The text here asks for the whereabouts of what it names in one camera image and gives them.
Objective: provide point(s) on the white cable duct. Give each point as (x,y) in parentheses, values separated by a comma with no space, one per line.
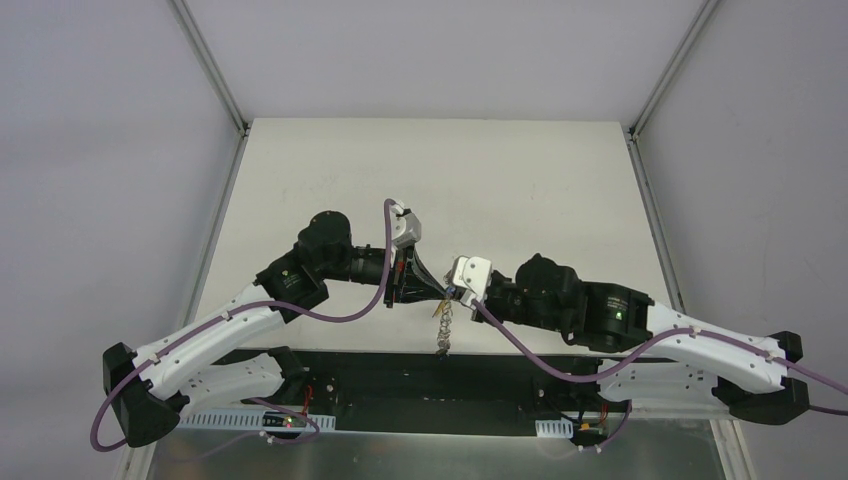
(554,429)
(250,419)

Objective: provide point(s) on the yellow tagged key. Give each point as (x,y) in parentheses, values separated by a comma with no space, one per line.
(441,307)

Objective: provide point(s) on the left white cable duct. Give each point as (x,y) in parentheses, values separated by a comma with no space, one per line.
(250,419)

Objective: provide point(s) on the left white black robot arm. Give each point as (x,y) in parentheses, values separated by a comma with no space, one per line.
(150,389)

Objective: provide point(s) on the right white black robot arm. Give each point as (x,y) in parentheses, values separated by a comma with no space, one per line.
(655,352)

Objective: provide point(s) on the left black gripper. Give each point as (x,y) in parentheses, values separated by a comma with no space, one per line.
(398,279)

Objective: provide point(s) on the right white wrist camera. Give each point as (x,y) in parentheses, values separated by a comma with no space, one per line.
(472,271)

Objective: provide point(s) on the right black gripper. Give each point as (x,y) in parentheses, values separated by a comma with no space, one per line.
(489,298)

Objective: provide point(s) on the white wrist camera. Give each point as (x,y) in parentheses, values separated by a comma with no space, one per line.
(405,226)
(472,271)

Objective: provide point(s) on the right white cable duct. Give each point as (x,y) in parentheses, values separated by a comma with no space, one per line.
(554,429)

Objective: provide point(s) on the metal disc keyring holder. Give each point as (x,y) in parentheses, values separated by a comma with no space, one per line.
(444,332)

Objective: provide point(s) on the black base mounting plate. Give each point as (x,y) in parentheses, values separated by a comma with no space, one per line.
(461,394)

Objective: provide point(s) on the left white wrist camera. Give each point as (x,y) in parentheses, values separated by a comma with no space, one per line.
(405,226)

